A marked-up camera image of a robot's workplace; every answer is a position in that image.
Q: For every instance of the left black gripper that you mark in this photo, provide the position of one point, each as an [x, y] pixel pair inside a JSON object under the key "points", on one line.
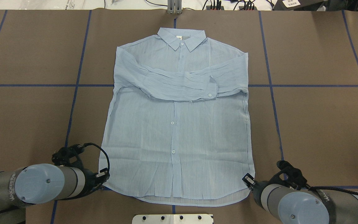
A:
{"points": [[89, 181]]}

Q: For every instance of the light blue button-up shirt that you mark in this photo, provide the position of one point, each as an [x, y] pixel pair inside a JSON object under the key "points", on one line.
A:
{"points": [[178, 127]]}

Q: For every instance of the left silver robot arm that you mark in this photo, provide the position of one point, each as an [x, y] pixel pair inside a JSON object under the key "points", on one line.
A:
{"points": [[43, 183]]}

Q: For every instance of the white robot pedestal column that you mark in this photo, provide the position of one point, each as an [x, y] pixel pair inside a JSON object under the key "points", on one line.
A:
{"points": [[173, 219]]}

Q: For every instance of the orange black terminal block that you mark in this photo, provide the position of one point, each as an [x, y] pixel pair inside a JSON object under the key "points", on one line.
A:
{"points": [[213, 5]]}

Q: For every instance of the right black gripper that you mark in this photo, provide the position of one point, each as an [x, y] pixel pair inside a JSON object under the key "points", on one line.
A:
{"points": [[256, 187]]}

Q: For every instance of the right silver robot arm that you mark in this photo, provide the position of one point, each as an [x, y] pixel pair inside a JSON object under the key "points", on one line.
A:
{"points": [[320, 205]]}

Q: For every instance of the aluminium frame post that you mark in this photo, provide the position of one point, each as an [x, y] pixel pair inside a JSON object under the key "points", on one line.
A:
{"points": [[174, 7]]}

